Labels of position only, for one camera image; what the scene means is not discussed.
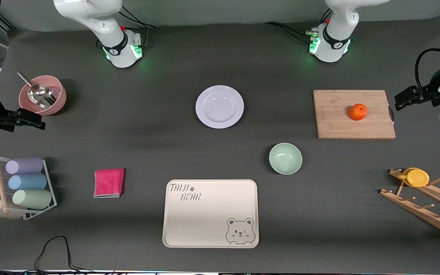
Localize mint green bowl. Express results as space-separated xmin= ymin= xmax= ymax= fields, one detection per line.
xmin=269 ymin=143 xmax=303 ymax=175

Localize white ribbed plate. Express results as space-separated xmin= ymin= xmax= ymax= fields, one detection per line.
xmin=195 ymin=85 xmax=244 ymax=129

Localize pink folded cloth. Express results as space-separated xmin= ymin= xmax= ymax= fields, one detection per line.
xmin=93 ymin=168 xmax=125 ymax=199

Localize pink bowl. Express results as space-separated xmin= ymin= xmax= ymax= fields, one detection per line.
xmin=18 ymin=75 xmax=67 ymax=116

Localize yellow mug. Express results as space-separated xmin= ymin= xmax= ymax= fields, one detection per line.
xmin=402 ymin=167 xmax=430 ymax=188

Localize bamboo cutting board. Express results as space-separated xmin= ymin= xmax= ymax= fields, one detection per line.
xmin=313 ymin=90 xmax=397 ymax=140

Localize wooden peg drying rack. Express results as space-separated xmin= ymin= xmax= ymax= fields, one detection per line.
xmin=380 ymin=168 xmax=440 ymax=241

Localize black looped table cable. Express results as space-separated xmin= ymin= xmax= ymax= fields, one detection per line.
xmin=0 ymin=236 xmax=102 ymax=275

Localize beige bear print tray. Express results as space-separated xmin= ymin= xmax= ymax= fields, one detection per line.
xmin=162 ymin=179 xmax=260 ymax=249

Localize white wire cup rack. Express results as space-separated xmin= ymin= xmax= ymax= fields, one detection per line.
xmin=0 ymin=154 xmax=57 ymax=221

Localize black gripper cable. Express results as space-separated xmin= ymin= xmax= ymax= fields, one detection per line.
xmin=414 ymin=48 xmax=440 ymax=100

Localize purple cup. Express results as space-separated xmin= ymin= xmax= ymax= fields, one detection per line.
xmin=5 ymin=157 xmax=44 ymax=175

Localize metal scoop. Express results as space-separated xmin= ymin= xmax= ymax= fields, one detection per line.
xmin=17 ymin=71 xmax=57 ymax=110

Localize blue cup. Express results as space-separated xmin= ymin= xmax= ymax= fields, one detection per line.
xmin=8 ymin=173 xmax=47 ymax=191

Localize orange fruit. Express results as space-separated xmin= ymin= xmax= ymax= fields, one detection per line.
xmin=349 ymin=103 xmax=368 ymax=121

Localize green cup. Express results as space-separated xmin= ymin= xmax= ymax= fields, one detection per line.
xmin=12 ymin=189 xmax=52 ymax=210

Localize black arm base cable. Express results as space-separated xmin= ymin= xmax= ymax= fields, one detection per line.
xmin=119 ymin=6 xmax=156 ymax=48
xmin=264 ymin=8 xmax=333 ymax=44

